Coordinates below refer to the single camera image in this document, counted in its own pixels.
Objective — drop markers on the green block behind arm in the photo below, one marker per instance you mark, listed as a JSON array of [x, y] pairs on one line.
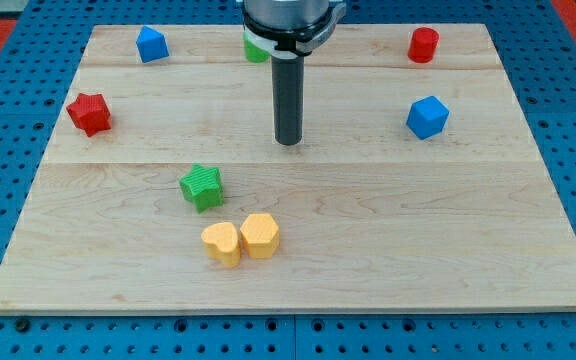
[[253, 53]]

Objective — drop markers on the yellow hexagon block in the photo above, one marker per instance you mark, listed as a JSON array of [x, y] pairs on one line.
[[260, 235]]

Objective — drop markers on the green star block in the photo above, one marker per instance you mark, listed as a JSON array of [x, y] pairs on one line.
[[202, 187]]

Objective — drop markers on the yellow heart block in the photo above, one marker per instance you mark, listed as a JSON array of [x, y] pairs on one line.
[[221, 242]]

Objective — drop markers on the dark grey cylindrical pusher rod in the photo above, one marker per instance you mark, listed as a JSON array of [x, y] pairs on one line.
[[287, 85]]

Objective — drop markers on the wooden board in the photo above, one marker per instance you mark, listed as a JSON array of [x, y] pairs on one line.
[[371, 219]]

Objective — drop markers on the blue cube block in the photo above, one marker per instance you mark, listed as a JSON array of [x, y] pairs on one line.
[[427, 117]]

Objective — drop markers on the blue pentagon block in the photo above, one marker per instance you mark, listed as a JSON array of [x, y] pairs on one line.
[[151, 45]]

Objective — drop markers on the red cylinder block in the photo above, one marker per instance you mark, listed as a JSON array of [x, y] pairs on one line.
[[423, 45]]

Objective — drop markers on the red star block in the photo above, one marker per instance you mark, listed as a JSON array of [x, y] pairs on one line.
[[90, 113]]

